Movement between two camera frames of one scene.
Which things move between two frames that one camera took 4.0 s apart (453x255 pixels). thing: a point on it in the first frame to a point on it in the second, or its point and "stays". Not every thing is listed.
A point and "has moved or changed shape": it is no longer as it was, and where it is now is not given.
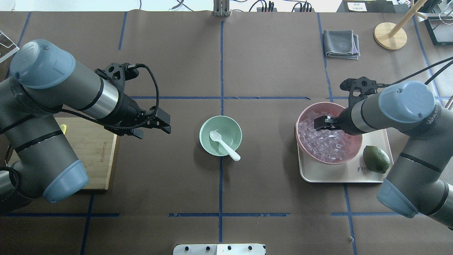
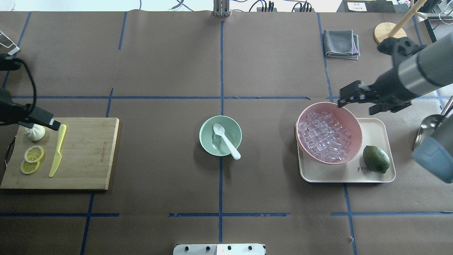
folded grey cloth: (341, 44) stays
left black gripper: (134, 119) to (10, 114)
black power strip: (296, 10) stays
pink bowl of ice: (331, 146) stays
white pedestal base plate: (219, 249) stays
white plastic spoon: (215, 136) has moved or changed shape
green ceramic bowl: (230, 132) stays
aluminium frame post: (221, 8) stays
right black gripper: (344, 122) to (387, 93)
